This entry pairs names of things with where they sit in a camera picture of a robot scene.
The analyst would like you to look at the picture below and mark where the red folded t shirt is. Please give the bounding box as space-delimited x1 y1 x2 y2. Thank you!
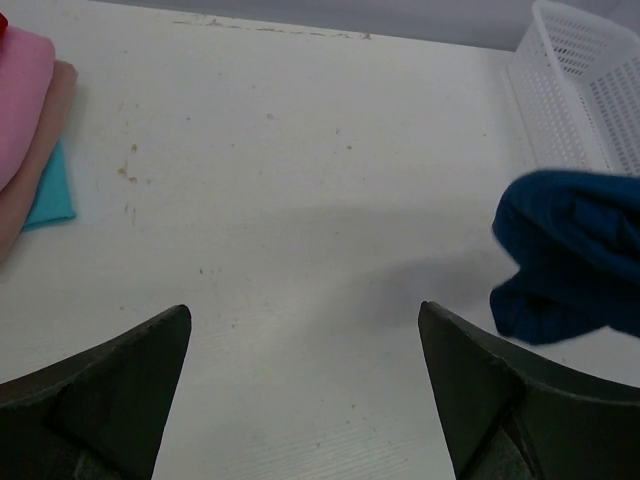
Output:
0 13 9 39

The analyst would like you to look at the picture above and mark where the beige folded t shirt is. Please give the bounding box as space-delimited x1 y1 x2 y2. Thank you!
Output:
1 60 78 263

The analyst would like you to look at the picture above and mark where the white plastic basket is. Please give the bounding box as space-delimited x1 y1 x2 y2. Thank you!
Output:
506 1 639 176

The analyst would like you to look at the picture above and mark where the turquoise folded t shirt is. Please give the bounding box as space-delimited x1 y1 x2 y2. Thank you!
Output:
21 140 76 232

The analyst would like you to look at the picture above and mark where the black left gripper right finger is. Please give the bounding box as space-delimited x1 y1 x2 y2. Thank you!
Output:
418 302 639 479

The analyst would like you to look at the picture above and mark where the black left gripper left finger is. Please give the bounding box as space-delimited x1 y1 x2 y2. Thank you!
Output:
1 305 192 479

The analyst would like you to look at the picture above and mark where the pink folded t shirt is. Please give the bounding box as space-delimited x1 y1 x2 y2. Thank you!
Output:
0 26 55 186

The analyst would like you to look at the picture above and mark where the dark blue t shirt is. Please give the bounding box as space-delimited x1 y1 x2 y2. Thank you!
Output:
490 170 639 345

